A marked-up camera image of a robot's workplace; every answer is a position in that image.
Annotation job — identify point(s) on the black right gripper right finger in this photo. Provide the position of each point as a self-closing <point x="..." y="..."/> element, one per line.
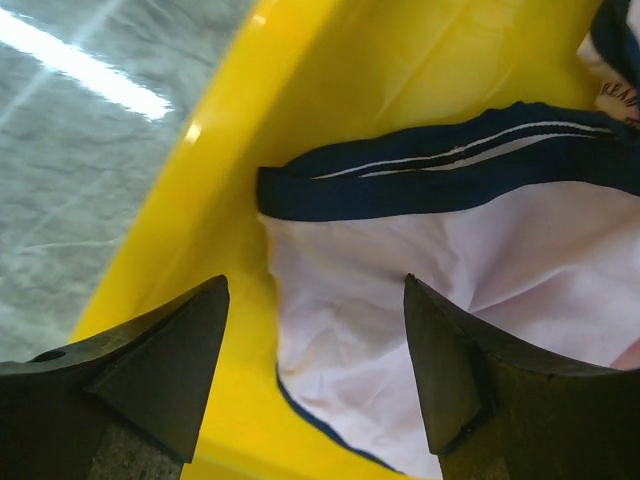
<point x="497" y="407"/>

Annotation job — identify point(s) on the pink underwear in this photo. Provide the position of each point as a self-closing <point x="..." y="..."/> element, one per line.
<point x="526" y="217"/>

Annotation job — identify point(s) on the yellow plastic tray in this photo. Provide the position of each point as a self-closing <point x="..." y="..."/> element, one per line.
<point x="303" y="75"/>

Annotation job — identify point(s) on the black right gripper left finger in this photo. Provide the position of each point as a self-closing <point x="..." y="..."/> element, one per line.
<point x="127" y="403"/>

